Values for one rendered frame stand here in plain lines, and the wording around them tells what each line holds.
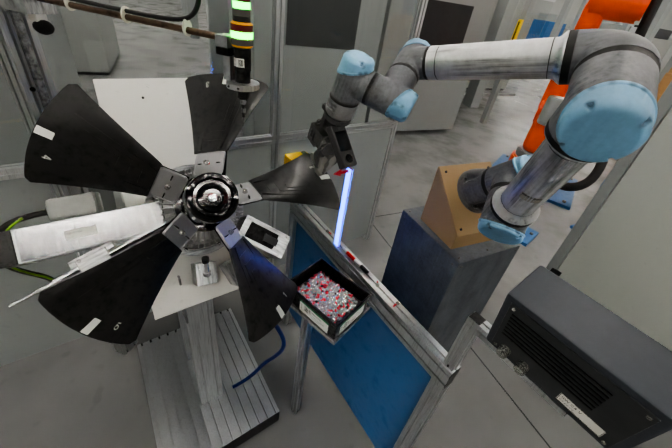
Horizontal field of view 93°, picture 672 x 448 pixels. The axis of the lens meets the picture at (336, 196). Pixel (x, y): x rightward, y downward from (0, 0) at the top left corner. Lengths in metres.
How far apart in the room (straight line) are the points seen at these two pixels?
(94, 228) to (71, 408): 1.20
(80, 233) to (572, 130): 1.00
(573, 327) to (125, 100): 1.19
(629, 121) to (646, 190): 1.52
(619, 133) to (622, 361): 0.35
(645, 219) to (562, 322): 1.51
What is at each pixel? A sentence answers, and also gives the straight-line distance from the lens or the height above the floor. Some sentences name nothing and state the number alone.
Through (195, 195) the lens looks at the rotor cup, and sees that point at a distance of 0.79.
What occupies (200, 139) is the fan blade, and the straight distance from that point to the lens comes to 0.91.
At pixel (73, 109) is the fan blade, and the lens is 0.85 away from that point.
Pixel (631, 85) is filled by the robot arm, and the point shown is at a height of 1.60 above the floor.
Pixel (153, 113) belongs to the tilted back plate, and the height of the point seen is 1.28.
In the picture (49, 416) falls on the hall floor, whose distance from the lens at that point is 2.04.
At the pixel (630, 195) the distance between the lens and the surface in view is 2.16.
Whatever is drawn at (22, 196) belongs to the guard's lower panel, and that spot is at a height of 0.88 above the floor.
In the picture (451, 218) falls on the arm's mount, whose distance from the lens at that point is 1.10.
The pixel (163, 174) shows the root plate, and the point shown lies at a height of 1.25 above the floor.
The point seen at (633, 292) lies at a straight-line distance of 2.33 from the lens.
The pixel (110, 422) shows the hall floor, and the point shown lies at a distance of 1.92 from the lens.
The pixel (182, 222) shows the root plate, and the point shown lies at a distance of 0.83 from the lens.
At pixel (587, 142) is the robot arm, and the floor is 1.51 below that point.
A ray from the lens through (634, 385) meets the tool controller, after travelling 0.71.
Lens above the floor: 1.66
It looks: 32 degrees down
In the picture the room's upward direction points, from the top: 9 degrees clockwise
